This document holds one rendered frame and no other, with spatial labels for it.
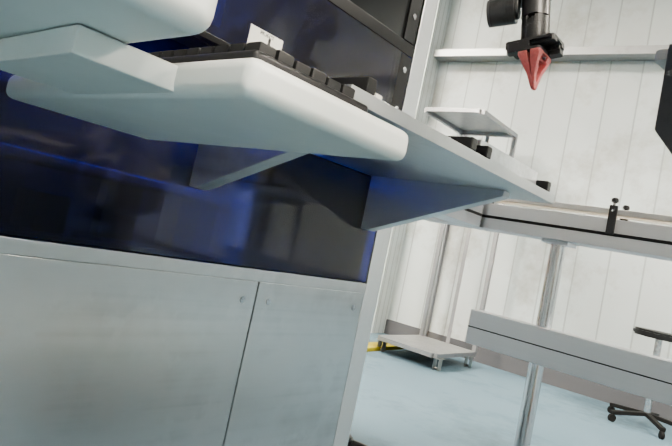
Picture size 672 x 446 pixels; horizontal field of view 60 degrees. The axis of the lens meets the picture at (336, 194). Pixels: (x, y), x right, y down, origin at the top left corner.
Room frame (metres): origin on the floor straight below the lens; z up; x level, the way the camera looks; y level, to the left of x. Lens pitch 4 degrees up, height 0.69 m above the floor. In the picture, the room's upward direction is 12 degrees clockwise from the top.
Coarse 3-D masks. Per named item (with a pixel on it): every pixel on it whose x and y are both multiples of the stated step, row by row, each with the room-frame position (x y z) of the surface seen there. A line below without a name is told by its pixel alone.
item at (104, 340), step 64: (0, 256) 0.81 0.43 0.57; (64, 256) 0.88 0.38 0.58; (128, 256) 0.96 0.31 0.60; (0, 320) 0.83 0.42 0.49; (64, 320) 0.90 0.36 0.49; (128, 320) 0.98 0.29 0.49; (192, 320) 1.07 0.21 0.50; (256, 320) 1.19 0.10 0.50; (320, 320) 1.34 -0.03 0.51; (0, 384) 0.84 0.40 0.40; (64, 384) 0.91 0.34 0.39; (128, 384) 1.00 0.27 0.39; (192, 384) 1.10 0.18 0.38; (256, 384) 1.22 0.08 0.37; (320, 384) 1.37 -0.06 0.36
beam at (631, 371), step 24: (480, 312) 2.07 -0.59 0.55; (480, 336) 2.06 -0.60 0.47; (504, 336) 2.01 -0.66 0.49; (528, 336) 1.96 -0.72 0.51; (552, 336) 1.90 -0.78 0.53; (576, 336) 1.87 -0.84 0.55; (528, 360) 1.95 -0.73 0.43; (552, 360) 1.90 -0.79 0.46; (576, 360) 1.85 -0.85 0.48; (600, 360) 1.80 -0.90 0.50; (624, 360) 1.76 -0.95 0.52; (648, 360) 1.72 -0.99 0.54; (624, 384) 1.75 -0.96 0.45; (648, 384) 1.71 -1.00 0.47
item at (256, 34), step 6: (252, 24) 1.06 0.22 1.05; (252, 30) 1.06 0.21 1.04; (258, 30) 1.07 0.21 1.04; (252, 36) 1.06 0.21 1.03; (258, 36) 1.07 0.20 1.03; (264, 36) 1.08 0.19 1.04; (270, 36) 1.09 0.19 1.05; (264, 42) 1.09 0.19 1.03; (276, 42) 1.11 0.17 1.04; (282, 42) 1.12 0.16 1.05; (276, 48) 1.11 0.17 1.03
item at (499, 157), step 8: (480, 144) 1.00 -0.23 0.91; (488, 144) 1.02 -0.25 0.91; (496, 152) 1.05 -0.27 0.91; (496, 160) 1.05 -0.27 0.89; (504, 160) 1.08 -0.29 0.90; (512, 160) 1.10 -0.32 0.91; (512, 168) 1.11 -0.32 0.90; (520, 168) 1.13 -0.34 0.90; (528, 168) 1.16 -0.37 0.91; (528, 176) 1.16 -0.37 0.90; (536, 176) 1.19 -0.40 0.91
